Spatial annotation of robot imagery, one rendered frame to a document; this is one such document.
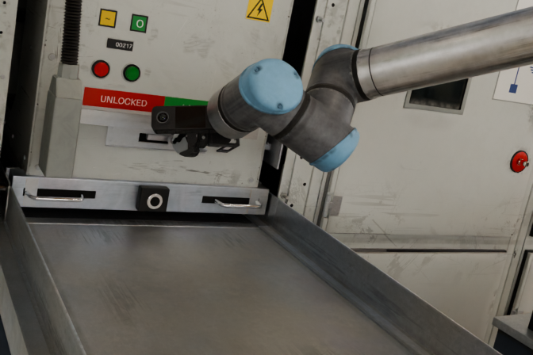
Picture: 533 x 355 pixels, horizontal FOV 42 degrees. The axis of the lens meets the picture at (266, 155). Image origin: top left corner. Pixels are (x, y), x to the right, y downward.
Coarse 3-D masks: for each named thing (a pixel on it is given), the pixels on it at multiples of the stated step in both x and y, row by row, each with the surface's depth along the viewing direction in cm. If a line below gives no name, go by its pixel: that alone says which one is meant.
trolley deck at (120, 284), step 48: (0, 240) 119; (48, 240) 123; (96, 240) 127; (144, 240) 132; (192, 240) 136; (240, 240) 142; (0, 288) 107; (96, 288) 108; (144, 288) 111; (192, 288) 114; (240, 288) 118; (288, 288) 122; (96, 336) 93; (144, 336) 96; (192, 336) 99; (240, 336) 101; (288, 336) 104; (336, 336) 107; (384, 336) 111
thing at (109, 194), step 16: (16, 176) 129; (32, 176) 131; (16, 192) 130; (48, 192) 132; (64, 192) 134; (80, 192) 135; (96, 192) 137; (112, 192) 138; (128, 192) 140; (176, 192) 144; (192, 192) 146; (208, 192) 148; (224, 192) 150; (240, 192) 151; (96, 208) 138; (112, 208) 139; (128, 208) 141; (176, 208) 145; (192, 208) 147; (208, 208) 149; (224, 208) 151; (240, 208) 152
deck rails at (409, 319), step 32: (288, 224) 147; (32, 256) 103; (320, 256) 136; (352, 256) 127; (32, 288) 102; (352, 288) 126; (384, 288) 118; (64, 320) 84; (384, 320) 116; (416, 320) 111; (448, 320) 105; (64, 352) 83; (416, 352) 106; (448, 352) 104; (480, 352) 99
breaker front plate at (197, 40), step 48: (96, 0) 128; (144, 0) 132; (192, 0) 136; (240, 0) 141; (288, 0) 145; (48, 48) 126; (96, 48) 130; (144, 48) 134; (192, 48) 139; (240, 48) 143; (192, 96) 142; (96, 144) 135; (144, 144) 140; (240, 144) 150
